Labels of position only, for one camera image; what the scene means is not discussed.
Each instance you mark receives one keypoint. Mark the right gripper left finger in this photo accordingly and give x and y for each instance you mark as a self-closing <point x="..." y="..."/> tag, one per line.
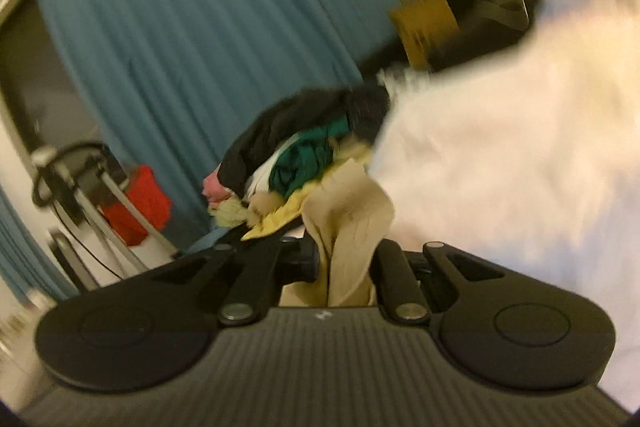
<point x="267" y="266"/>

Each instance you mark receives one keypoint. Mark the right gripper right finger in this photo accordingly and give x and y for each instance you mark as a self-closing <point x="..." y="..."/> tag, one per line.
<point x="398" y="293"/>

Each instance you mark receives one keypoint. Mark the tan t-shirt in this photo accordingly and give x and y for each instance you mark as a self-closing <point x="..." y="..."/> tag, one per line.
<point x="346" y="216"/>

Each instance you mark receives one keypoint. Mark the yellow garment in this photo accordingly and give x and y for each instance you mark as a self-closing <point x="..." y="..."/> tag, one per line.
<point x="267" y="212"/>

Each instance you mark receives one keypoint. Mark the pink garment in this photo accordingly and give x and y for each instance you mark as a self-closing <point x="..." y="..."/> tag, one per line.
<point x="213" y="191"/>

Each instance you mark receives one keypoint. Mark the green garment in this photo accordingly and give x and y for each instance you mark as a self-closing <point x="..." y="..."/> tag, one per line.
<point x="307" y="157"/>

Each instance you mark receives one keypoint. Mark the red basket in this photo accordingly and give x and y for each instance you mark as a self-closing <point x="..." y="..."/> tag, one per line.
<point x="137" y="206"/>

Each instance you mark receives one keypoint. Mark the narrow teal curtain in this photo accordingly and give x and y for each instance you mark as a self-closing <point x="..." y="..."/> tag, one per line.
<point x="24" y="266"/>

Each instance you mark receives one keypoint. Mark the large teal curtain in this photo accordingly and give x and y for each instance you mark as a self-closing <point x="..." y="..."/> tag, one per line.
<point x="172" y="83"/>

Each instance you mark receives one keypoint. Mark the dark window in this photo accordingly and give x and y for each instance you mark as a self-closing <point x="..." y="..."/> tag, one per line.
<point x="42" y="100"/>

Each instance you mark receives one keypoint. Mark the yellow paper bag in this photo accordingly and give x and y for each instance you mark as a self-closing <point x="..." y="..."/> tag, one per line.
<point x="424" y="27"/>

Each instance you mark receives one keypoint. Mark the black sofa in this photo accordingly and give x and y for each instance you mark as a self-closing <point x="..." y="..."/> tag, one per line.
<point x="485" y="27"/>

